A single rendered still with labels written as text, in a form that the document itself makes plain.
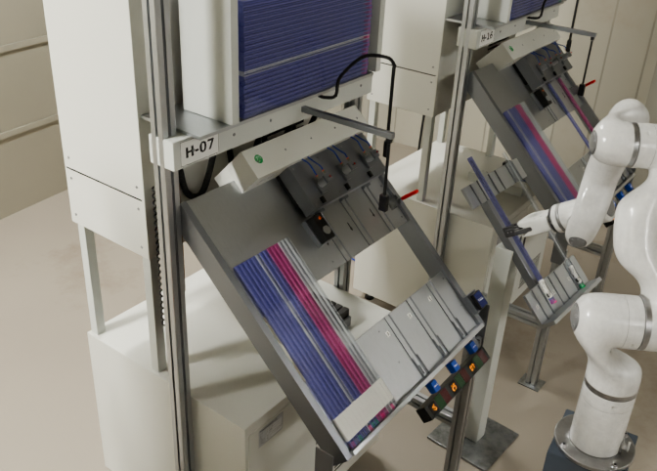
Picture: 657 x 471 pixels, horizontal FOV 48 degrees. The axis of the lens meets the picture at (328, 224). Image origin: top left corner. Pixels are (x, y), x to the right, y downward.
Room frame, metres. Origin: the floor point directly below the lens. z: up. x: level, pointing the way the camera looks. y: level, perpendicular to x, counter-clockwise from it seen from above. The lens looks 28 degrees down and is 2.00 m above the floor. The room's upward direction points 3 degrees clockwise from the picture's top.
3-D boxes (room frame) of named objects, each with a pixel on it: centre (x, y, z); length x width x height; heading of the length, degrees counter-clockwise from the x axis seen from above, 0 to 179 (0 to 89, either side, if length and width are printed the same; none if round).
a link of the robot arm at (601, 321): (1.37, -0.64, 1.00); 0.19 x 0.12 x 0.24; 86
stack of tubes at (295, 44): (1.88, 0.11, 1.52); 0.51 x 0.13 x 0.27; 144
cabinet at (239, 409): (1.90, 0.25, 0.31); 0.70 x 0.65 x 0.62; 144
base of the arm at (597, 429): (1.36, -0.68, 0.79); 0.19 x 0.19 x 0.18
